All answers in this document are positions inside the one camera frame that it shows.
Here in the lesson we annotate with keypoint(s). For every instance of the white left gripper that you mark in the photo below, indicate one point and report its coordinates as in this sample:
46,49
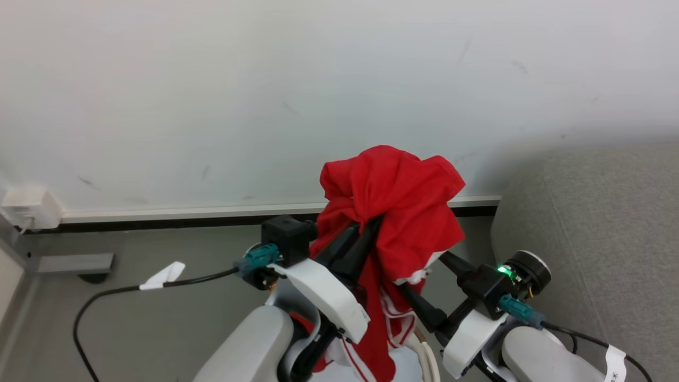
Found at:
329,294

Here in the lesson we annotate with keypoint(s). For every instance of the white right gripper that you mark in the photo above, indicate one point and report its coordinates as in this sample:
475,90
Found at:
469,342

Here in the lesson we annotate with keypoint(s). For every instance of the red clothing with white stripes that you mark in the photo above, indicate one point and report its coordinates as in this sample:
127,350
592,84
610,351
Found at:
395,212

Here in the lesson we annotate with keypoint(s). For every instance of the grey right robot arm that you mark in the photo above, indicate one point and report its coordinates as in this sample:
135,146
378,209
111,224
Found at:
546,358

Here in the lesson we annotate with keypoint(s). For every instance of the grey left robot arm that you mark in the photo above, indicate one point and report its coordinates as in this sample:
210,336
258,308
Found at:
244,350

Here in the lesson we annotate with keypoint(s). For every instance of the white laundry basket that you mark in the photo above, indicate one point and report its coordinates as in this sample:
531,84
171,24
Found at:
428,358

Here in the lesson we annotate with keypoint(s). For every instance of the white baseboard strip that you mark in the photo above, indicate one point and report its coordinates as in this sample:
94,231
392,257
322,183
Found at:
185,212

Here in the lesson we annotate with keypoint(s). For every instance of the grey metal furniture foot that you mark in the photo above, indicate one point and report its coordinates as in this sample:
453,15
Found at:
69,262

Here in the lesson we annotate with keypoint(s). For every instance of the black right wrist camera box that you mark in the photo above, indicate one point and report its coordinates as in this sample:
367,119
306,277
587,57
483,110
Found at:
485,289

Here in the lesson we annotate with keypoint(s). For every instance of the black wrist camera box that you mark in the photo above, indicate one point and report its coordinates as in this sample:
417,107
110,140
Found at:
286,236
485,289

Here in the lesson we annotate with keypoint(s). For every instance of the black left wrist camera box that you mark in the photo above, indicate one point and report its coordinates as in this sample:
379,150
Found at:
286,236

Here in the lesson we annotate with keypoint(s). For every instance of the white wall socket box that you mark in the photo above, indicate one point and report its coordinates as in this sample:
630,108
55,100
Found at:
32,208

